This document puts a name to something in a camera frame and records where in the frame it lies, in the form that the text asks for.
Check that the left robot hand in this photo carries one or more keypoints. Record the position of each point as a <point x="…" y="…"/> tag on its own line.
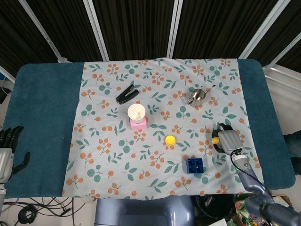
<point x="5" y="160"/>

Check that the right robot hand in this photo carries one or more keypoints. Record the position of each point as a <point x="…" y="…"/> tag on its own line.
<point x="229" y="140"/>

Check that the yellow rubber duck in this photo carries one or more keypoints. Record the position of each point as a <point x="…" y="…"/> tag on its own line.
<point x="215" y="140"/>

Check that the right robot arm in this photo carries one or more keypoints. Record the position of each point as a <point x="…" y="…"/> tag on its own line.
<point x="252" y="181"/>

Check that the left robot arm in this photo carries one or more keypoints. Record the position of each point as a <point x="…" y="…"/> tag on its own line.
<point x="2" y="189"/>

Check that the yellow round lid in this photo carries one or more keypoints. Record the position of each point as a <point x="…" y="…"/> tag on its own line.
<point x="170" y="139"/>

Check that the blue four-cell tray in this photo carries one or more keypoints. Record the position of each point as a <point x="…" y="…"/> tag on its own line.
<point x="194" y="166"/>

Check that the stainless steel pitcher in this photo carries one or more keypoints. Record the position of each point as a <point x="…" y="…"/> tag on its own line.
<point x="196" y="96"/>

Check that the teal table cover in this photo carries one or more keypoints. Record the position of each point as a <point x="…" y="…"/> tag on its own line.
<point x="44" y="117"/>

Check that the blue denim leg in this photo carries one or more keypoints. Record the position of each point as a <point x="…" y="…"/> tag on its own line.
<point x="292" y="144"/>

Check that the black bin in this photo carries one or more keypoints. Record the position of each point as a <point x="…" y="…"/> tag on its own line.
<point x="218" y="207"/>

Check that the pink cube block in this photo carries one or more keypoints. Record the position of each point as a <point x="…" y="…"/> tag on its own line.
<point x="138" y="126"/>

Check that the floral print tablecloth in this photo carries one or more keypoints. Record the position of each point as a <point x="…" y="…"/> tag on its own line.
<point x="141" y="164"/>

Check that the white paper cup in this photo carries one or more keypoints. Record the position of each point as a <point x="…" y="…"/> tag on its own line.
<point x="136" y="113"/>

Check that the black stapler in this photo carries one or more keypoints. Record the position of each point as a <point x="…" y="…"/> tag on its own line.
<point x="125" y="94"/>

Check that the blue-grey robot torso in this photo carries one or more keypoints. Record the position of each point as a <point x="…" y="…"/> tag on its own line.
<point x="141" y="212"/>

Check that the white partition frame post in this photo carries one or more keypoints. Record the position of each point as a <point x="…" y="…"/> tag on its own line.
<point x="44" y="35"/>
<point x="97" y="30"/>
<point x="174" y="28"/>
<point x="261" y="30"/>

